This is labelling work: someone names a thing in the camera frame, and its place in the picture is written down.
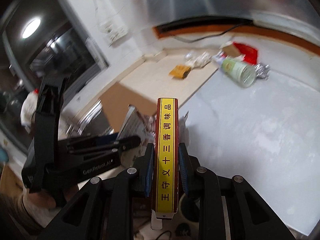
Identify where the yellow red seasoning box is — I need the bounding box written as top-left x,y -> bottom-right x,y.
152,98 -> 179,220

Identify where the red snack bag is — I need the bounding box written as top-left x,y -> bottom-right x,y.
233,42 -> 258,65

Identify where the dark kitchen window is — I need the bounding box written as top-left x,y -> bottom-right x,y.
1,0 -> 101,154

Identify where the person's left hand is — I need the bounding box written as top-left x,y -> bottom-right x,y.
26,185 -> 79,209

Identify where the stainless steel sink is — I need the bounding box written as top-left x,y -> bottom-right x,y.
58,100 -> 114,140

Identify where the brown cardboard sheet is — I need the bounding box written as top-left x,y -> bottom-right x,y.
100,82 -> 157,132

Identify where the small orange packet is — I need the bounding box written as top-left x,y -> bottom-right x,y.
169,65 -> 191,80

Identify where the crumpled clear plastic wrap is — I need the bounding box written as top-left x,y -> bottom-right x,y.
184,51 -> 212,68

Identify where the green label glass bottle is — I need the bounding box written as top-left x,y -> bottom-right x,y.
221,57 -> 257,88

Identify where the crumpled silver foil wrapper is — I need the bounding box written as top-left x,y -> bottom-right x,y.
254,63 -> 270,80

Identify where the brown cardboard piece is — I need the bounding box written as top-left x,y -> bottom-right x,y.
220,41 -> 244,61

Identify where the frosted plastic sheet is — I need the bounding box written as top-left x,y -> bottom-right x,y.
144,0 -> 319,44

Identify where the white wall power strip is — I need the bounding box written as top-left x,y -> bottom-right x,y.
98,20 -> 128,46

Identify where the black power cable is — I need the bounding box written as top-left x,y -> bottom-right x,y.
173,24 -> 242,43

